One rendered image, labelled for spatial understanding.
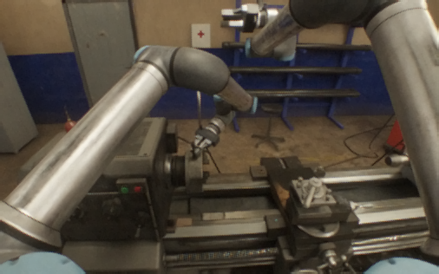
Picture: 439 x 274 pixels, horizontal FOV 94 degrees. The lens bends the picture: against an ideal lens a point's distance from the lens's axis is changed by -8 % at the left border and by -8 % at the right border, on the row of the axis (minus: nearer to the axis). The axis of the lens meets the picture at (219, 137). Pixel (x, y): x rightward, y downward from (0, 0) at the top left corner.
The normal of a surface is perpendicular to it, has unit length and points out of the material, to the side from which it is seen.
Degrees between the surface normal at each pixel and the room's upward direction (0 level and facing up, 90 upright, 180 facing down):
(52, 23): 90
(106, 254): 32
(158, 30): 90
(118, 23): 90
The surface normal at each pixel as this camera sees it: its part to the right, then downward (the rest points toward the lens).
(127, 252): 0.04, -0.47
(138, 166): 0.05, -0.26
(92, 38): 0.07, 0.50
